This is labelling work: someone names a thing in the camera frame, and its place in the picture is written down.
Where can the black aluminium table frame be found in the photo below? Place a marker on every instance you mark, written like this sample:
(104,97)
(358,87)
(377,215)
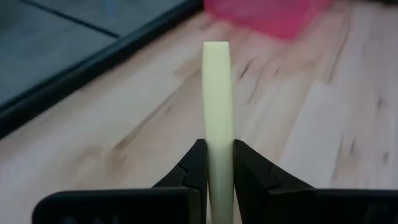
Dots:
(93,67)

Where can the red plastic bin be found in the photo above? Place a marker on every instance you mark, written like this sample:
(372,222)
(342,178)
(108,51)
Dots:
(264,15)

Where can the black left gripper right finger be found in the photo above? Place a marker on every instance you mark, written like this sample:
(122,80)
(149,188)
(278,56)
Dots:
(280,205)

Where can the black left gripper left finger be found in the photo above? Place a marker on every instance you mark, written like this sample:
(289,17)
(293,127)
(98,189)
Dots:
(174,205)

